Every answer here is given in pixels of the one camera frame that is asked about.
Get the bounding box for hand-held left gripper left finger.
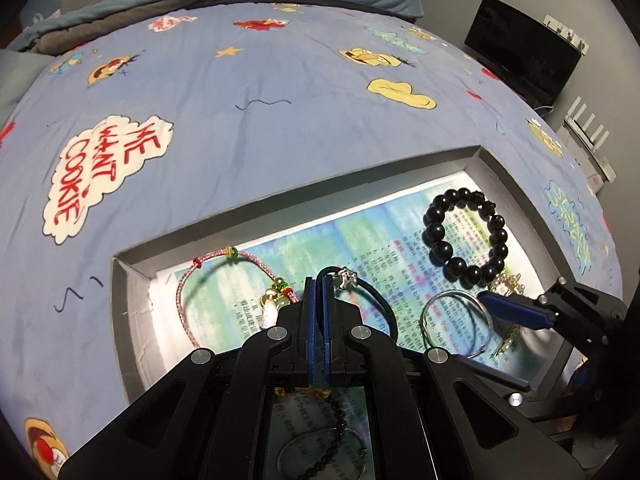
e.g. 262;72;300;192
57;275;321;480

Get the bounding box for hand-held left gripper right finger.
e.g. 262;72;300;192
322;275;586;480

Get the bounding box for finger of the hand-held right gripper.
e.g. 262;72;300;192
450;357;576;421
477;277;628;356

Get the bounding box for pearl cluster hair clip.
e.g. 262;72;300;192
487;274;526;298

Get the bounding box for pearl bar hair clip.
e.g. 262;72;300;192
492;325;523;358

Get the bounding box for black cord charm bracelet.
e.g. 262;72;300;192
315;266;398;346

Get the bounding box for silver bangle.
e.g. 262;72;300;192
419;290;493;359

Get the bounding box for small dark bead bracelet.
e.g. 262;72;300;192
295;395;348;480

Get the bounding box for large black bead bracelet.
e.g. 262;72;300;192
422;187;510;283

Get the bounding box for grey cardboard box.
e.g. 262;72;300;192
111;145;576;406

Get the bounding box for pink cord bracelet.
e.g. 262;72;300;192
176;246;301;348

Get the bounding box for thin metal bangle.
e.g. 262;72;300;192
277;427;373;480

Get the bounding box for printed paper sheet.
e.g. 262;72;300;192
147;170;561;391

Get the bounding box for white router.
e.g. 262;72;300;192
562;100;618;183

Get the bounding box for black television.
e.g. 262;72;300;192
464;0;583;101

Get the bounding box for blue cartoon printed bed sheet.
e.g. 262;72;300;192
0;2;626;480

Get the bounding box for grey blanket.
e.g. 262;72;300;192
35;0;311;56

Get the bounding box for grey-blue pillow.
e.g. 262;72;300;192
0;50;51;121

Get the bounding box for white wall hooks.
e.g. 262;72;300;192
542;15;588;53

